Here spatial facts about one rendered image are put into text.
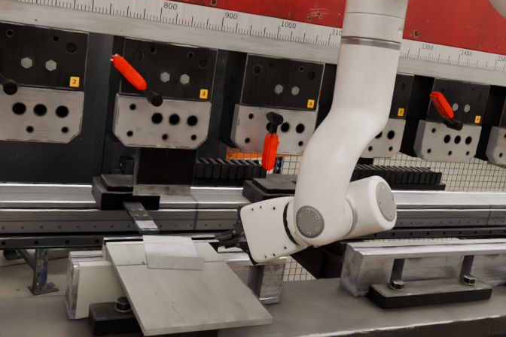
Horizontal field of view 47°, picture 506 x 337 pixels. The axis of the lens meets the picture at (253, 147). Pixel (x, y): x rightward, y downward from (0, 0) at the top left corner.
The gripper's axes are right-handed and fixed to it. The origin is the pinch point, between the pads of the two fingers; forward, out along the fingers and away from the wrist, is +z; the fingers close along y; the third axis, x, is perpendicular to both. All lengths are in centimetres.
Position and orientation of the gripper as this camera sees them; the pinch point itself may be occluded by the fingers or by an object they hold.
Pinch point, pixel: (229, 239)
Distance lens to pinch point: 106.0
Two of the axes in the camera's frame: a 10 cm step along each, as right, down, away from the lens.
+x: -5.8, 0.8, -8.1
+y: -2.7, -9.6, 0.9
